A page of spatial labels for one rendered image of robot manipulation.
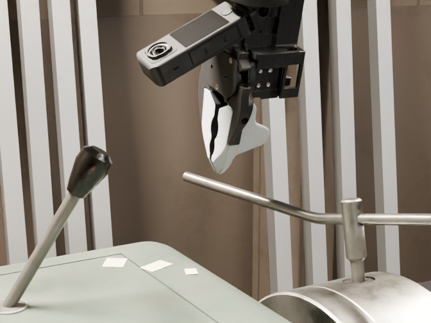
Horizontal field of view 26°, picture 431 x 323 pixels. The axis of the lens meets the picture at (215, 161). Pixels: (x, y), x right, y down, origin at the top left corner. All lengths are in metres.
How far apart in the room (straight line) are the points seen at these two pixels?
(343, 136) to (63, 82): 1.10
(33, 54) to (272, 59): 2.06
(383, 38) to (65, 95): 1.24
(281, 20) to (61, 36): 2.05
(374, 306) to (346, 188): 2.60
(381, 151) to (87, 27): 1.22
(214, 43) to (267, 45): 0.07
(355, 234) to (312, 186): 2.43
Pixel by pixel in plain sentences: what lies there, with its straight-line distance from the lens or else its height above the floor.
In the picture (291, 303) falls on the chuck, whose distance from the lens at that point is 0.96.
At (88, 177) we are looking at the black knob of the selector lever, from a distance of 0.82.
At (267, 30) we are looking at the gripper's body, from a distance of 0.97.
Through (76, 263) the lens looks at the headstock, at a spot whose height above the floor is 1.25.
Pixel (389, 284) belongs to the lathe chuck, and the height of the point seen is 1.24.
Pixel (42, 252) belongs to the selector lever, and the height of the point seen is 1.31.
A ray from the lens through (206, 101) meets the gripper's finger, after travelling 1.01.
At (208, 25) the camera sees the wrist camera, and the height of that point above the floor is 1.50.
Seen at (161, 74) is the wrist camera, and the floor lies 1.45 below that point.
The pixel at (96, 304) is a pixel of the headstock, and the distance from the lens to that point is 0.87.
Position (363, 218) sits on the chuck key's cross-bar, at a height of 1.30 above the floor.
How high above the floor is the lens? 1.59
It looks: 14 degrees down
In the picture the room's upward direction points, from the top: straight up
